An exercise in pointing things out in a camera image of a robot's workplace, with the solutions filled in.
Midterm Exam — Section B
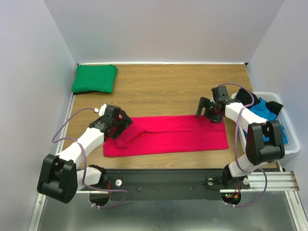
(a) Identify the pink red t shirt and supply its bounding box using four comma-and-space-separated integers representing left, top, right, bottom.
103, 115, 229, 157

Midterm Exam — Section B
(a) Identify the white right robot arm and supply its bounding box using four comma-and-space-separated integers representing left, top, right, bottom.
195, 84, 285, 188

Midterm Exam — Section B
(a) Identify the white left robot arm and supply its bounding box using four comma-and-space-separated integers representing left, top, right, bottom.
37, 104, 133, 204

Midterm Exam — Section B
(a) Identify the black t shirt in basket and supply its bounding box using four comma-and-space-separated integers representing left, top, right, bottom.
234, 87, 284, 115

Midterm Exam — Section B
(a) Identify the blue t shirt in basket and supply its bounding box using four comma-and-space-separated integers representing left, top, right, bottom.
240, 97, 289, 146

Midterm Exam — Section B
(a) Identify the folded green t shirt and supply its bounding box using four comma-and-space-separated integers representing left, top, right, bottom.
71, 65, 118, 94

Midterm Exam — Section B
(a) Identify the white plastic laundry basket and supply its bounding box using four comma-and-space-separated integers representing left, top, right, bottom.
231, 92, 300, 154

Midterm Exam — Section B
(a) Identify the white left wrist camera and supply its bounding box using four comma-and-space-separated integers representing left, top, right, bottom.
93, 104, 107, 116

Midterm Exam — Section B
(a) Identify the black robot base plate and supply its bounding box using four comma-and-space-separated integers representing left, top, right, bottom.
79, 168, 251, 202

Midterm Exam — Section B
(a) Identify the aluminium frame rail right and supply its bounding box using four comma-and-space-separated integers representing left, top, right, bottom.
247, 158, 308, 231

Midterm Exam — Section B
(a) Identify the aluminium frame rail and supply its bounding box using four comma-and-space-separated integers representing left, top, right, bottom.
247, 158, 308, 231
28, 94, 75, 231

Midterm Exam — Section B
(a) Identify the aluminium frame rail left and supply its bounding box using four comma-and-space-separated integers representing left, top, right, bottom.
28, 94, 75, 231

